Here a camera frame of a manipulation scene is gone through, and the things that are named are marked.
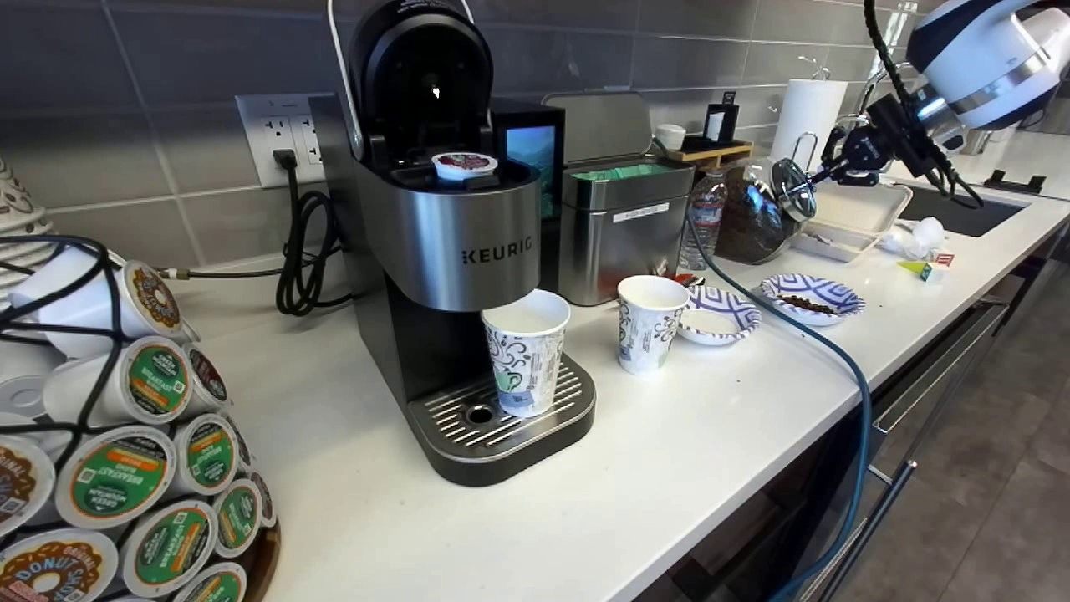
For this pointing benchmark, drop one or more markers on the silver jug lid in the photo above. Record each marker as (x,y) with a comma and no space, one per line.
(794,189)

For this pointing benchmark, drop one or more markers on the brown lid coffee pod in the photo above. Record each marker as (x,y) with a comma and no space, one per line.
(155,299)
(17,485)

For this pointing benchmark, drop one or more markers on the silver metal tea box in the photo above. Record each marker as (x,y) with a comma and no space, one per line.
(620,239)

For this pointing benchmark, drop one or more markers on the white paper towel roll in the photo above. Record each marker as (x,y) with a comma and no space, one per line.
(807,119)

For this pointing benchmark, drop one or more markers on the clear plastic bottle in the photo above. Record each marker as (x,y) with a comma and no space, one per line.
(706,212)

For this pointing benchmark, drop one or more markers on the blue patterned ceramic bowl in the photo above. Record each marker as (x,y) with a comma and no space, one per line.
(721,320)

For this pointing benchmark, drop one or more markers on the small white cup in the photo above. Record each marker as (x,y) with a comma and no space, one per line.
(669,137)

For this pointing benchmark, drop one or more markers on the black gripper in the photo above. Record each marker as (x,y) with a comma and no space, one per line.
(898,128)

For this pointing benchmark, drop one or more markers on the black bottle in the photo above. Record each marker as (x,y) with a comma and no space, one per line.
(723,119)

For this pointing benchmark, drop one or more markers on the small green packet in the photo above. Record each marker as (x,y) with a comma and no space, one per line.
(919,270)

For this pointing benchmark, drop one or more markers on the white coffee pod red lid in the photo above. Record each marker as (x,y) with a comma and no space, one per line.
(462,165)

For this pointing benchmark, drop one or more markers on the blue patterned ceramic plate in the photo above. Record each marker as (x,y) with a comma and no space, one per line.
(812,299)

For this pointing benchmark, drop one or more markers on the silver black Keurig coffee machine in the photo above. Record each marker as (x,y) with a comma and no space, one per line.
(445,246)

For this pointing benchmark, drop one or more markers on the tall patterned paper cup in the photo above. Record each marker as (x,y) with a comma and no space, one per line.
(524,356)

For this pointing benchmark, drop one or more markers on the donut print coffee pod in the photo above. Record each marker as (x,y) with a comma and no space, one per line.
(56,570)

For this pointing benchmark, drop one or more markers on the dark kitchen sink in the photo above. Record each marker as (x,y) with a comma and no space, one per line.
(962,216)

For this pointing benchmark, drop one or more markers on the silver appliance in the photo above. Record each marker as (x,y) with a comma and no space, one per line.
(603,125)

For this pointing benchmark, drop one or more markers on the small patterned paper cup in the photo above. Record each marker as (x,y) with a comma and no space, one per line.
(649,329)

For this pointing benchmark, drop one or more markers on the black countertop device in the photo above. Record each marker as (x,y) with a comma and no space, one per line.
(1015,181)

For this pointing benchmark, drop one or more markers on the wooden shelf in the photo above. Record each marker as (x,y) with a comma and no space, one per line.
(712,153)

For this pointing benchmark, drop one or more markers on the crumpled white napkin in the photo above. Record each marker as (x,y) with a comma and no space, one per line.
(919,236)

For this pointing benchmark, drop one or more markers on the dark lid coffee pod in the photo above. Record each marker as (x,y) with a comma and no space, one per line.
(207,375)

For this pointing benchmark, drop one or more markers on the green lid coffee pod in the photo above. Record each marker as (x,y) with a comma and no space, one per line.
(118,477)
(157,379)
(240,515)
(207,452)
(168,545)
(214,585)

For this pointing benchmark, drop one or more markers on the white wall outlet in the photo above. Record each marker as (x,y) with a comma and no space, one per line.
(280,128)

